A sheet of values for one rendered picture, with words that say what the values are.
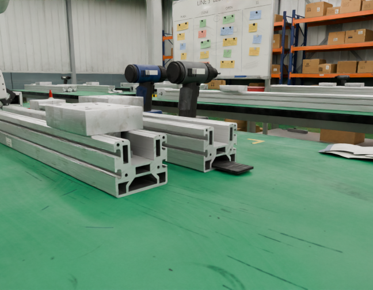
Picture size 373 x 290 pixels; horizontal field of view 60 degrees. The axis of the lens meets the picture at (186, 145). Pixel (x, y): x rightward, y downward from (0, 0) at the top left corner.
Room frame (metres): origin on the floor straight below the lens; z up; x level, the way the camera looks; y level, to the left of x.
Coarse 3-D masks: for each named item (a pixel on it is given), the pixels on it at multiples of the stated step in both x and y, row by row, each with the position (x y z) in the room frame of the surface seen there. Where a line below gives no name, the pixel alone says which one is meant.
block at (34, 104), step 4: (32, 100) 1.20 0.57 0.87; (36, 100) 1.20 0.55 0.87; (40, 100) 1.20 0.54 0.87; (44, 100) 1.20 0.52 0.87; (48, 100) 1.20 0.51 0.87; (52, 100) 1.20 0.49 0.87; (56, 100) 1.20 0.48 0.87; (60, 100) 1.21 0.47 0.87; (64, 100) 1.22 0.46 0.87; (32, 104) 1.20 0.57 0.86; (36, 104) 1.17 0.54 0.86; (52, 104) 1.19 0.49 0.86; (32, 108) 1.20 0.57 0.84; (36, 108) 1.17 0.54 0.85
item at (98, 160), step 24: (0, 120) 0.88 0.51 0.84; (24, 120) 0.71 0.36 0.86; (24, 144) 0.72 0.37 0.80; (48, 144) 0.62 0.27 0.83; (72, 144) 0.55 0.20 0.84; (96, 144) 0.49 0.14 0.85; (120, 144) 0.46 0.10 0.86; (144, 144) 0.52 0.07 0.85; (72, 168) 0.55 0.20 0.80; (96, 168) 0.51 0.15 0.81; (120, 168) 0.46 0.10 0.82; (144, 168) 0.50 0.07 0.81; (120, 192) 0.46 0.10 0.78
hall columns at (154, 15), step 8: (152, 0) 9.31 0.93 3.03; (160, 0) 9.24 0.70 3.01; (152, 8) 9.31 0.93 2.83; (160, 8) 9.23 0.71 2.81; (152, 16) 9.32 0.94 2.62; (160, 16) 9.23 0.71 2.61; (152, 24) 9.32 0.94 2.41; (160, 24) 9.23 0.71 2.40; (152, 32) 9.33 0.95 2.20; (160, 32) 9.22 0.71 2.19; (152, 40) 9.33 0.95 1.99; (160, 40) 9.22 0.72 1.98; (152, 48) 9.33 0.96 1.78; (160, 48) 9.22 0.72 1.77; (152, 56) 9.33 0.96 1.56; (160, 56) 9.21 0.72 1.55; (152, 64) 9.33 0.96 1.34; (160, 64) 9.21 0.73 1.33
